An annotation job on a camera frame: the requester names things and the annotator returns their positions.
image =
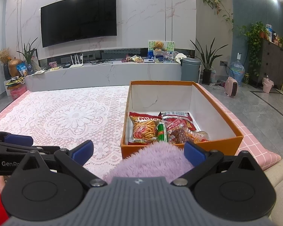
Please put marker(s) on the grey trash bin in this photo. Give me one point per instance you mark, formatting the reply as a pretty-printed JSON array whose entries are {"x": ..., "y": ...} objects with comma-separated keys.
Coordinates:
[{"x": 190, "y": 69}]

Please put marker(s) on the pink space heater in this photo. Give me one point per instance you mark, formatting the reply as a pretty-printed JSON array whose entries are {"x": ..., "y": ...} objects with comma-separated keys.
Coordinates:
[{"x": 231, "y": 86}]

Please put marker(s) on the large red snack bag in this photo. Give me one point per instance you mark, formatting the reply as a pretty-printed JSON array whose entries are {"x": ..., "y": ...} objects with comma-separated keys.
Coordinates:
[{"x": 176, "y": 120}]

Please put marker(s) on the potted plant by bin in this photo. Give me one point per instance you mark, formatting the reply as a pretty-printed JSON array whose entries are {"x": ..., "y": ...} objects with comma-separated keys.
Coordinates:
[{"x": 207, "y": 57}]

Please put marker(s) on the teddy bear gift box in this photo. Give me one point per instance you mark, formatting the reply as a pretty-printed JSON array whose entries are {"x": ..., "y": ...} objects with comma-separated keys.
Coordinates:
[{"x": 161, "y": 51}]

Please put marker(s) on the orange storage box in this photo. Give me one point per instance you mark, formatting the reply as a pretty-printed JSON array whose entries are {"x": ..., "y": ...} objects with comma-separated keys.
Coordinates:
[{"x": 177, "y": 97}]

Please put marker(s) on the purple fluffy sleeve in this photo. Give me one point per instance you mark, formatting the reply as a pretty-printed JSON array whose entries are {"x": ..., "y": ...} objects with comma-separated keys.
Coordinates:
[{"x": 158, "y": 159}]

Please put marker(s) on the wall mounted black television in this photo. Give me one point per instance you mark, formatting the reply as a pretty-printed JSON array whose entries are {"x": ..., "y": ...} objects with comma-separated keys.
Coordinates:
[{"x": 71, "y": 20}]

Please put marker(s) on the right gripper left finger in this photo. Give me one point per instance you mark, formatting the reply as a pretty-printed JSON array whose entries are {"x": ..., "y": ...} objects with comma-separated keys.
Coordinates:
[{"x": 72, "y": 162}]

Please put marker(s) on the grey curved tv console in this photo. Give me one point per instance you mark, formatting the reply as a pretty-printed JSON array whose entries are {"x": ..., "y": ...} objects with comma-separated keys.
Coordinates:
[{"x": 111, "y": 73}]

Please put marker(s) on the clear peanut bag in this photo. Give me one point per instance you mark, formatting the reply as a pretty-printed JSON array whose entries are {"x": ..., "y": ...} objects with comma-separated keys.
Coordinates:
[{"x": 182, "y": 135}]

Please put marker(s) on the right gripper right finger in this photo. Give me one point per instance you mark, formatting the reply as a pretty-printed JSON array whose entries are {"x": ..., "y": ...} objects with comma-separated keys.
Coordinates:
[{"x": 203, "y": 163}]

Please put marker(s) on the grey drawer cabinet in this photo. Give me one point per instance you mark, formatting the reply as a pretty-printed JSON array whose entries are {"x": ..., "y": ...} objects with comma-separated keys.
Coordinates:
[{"x": 271, "y": 57}]

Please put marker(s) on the white wifi router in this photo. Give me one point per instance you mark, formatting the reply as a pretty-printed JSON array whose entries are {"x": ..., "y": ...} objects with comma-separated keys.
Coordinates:
[{"x": 75, "y": 62}]

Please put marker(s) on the climbing ivy plant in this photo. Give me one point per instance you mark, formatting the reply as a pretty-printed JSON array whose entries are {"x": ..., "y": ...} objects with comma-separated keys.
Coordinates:
[{"x": 254, "y": 33}]

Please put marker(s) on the red noodle stick snack bag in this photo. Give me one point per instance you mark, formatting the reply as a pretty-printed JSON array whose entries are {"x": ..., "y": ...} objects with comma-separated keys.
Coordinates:
[{"x": 144, "y": 128}]

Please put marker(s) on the left potted green plant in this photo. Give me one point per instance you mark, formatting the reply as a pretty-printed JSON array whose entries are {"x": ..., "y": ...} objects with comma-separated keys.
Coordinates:
[{"x": 28, "y": 52}]

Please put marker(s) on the golden vase dried flowers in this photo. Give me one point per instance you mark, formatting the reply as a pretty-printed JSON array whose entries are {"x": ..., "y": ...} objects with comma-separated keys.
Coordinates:
[{"x": 9, "y": 64}]

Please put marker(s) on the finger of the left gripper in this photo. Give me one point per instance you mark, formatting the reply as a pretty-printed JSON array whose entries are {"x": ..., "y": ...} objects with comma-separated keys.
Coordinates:
[
  {"x": 16, "y": 139},
  {"x": 17, "y": 152}
]

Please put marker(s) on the blue water jug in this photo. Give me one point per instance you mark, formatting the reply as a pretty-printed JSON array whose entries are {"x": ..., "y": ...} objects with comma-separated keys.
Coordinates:
[{"x": 237, "y": 71}]

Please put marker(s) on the green sausage snack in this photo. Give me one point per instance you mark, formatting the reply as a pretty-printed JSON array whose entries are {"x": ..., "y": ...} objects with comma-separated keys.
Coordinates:
[{"x": 162, "y": 133}]

